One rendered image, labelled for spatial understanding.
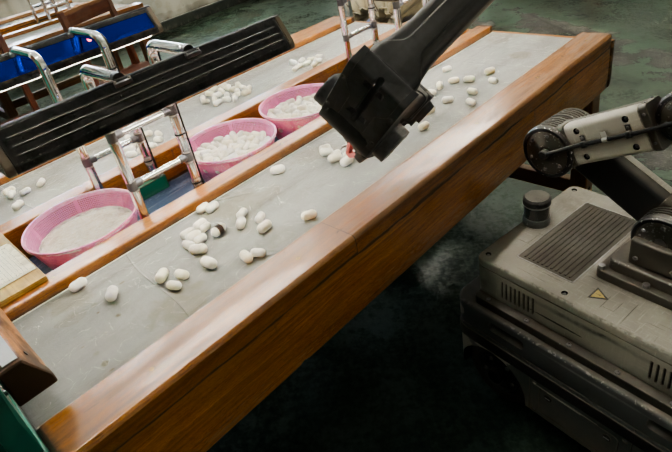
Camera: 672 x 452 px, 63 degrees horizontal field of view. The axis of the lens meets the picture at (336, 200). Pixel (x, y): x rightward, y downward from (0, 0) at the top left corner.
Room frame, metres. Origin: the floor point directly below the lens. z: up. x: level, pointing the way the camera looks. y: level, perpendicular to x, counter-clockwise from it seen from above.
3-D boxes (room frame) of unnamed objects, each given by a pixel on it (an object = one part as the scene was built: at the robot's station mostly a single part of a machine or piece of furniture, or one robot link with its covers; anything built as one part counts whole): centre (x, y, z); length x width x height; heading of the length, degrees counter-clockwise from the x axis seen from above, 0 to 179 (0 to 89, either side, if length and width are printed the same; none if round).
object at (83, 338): (1.27, -0.09, 0.73); 1.81 x 0.30 x 0.02; 130
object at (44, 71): (1.40, 0.59, 0.90); 0.20 x 0.19 x 0.45; 130
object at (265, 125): (1.42, 0.26, 0.72); 0.27 x 0.27 x 0.10
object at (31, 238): (1.13, 0.59, 0.72); 0.27 x 0.27 x 0.10
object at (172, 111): (1.09, 0.33, 0.90); 0.20 x 0.19 x 0.45; 130
